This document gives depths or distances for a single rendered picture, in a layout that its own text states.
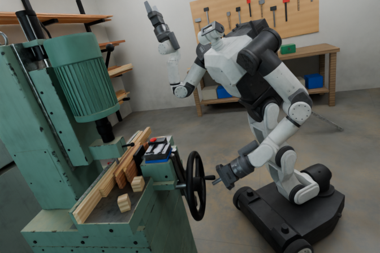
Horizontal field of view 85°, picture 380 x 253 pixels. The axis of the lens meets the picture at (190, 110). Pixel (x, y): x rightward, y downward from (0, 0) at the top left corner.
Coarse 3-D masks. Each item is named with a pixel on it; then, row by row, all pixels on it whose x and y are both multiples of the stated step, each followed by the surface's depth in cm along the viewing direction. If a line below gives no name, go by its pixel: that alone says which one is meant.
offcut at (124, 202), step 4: (120, 196) 73; (124, 196) 73; (120, 200) 71; (124, 200) 71; (128, 200) 73; (120, 204) 71; (124, 204) 71; (128, 204) 72; (120, 208) 71; (124, 208) 72; (128, 208) 72
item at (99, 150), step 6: (120, 138) 90; (96, 144) 89; (102, 144) 88; (108, 144) 87; (114, 144) 86; (120, 144) 89; (90, 150) 89; (96, 150) 89; (102, 150) 88; (108, 150) 88; (114, 150) 87; (120, 150) 88; (126, 150) 93; (96, 156) 90; (102, 156) 89; (108, 156) 89; (114, 156) 88; (120, 156) 88
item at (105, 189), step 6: (144, 132) 124; (150, 132) 130; (138, 138) 117; (144, 138) 121; (108, 180) 85; (114, 180) 88; (102, 186) 82; (108, 186) 84; (102, 192) 81; (108, 192) 83
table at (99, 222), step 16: (176, 176) 90; (112, 192) 84; (128, 192) 82; (144, 192) 80; (96, 208) 77; (112, 208) 75; (144, 208) 78; (80, 224) 71; (96, 224) 70; (112, 224) 69; (128, 224) 67
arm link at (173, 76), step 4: (168, 68) 121; (172, 68) 120; (176, 68) 122; (168, 72) 123; (172, 72) 121; (176, 72) 122; (168, 76) 124; (172, 76) 122; (176, 76) 122; (172, 80) 123; (176, 80) 123; (172, 84) 124; (176, 84) 124; (180, 84) 124; (172, 88) 122; (172, 92) 126
